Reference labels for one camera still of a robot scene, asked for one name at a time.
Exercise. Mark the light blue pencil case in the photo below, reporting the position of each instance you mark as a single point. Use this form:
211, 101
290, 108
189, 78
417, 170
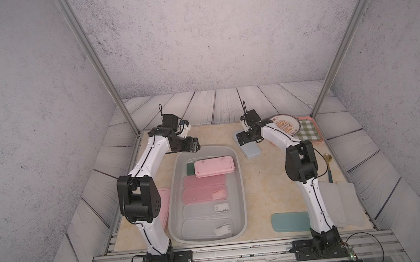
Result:
251, 150

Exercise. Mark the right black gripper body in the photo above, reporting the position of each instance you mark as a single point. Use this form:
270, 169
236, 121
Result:
246, 136

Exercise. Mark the green checkered cloth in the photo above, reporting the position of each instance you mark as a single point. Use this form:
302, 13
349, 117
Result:
309, 130

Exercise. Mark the grey plastic storage box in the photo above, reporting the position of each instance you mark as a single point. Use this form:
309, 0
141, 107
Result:
234, 184

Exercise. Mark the pink tray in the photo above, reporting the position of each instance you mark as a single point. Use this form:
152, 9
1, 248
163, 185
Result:
302, 128

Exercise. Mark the gold spoon dark handle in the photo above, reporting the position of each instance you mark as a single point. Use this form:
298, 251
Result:
328, 160

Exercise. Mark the aluminium frame post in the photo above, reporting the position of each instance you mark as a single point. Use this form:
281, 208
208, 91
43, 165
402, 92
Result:
348, 35
77, 29

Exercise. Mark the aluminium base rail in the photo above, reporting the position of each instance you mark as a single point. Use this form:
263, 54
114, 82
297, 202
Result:
376, 244

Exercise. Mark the round patterned plate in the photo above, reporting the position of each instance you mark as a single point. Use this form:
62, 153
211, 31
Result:
287, 123

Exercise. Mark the teal pencil case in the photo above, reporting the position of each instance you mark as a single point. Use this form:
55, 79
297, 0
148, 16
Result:
290, 222

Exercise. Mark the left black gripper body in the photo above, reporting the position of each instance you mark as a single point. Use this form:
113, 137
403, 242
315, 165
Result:
182, 144

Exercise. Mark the dark green pencil case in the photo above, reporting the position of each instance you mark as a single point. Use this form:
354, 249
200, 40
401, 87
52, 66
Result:
190, 169

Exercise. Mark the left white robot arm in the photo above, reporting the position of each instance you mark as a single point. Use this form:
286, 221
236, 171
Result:
139, 198

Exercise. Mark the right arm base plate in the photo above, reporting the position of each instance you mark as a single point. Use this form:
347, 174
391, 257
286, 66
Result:
313, 249

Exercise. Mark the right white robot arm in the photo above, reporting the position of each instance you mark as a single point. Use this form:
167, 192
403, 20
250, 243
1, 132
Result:
301, 166

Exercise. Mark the left aluminium frame post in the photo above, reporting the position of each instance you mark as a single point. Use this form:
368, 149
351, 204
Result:
77, 29

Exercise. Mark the pink pencil case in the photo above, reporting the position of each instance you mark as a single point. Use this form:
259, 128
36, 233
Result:
214, 166
194, 182
204, 194

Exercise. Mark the clear translucent pencil case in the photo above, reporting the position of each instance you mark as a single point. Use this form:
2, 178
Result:
207, 209

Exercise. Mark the right aluminium frame post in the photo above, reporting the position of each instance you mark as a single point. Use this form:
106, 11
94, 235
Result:
348, 35

